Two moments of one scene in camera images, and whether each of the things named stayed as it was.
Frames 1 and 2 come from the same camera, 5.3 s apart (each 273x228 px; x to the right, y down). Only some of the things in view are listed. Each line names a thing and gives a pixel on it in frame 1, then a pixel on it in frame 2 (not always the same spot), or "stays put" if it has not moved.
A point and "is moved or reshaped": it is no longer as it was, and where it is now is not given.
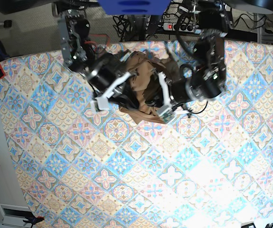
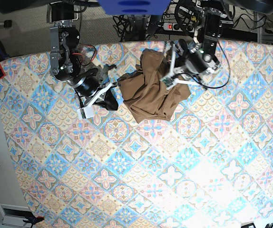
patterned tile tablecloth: x=225 y=164 stays put
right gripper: x=158 y=100 to x=173 y=76
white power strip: x=180 y=27 stays put
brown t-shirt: x=147 y=86 is moved or reshaped
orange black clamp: x=34 y=220 stays put
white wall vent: x=14 y=215 stays put
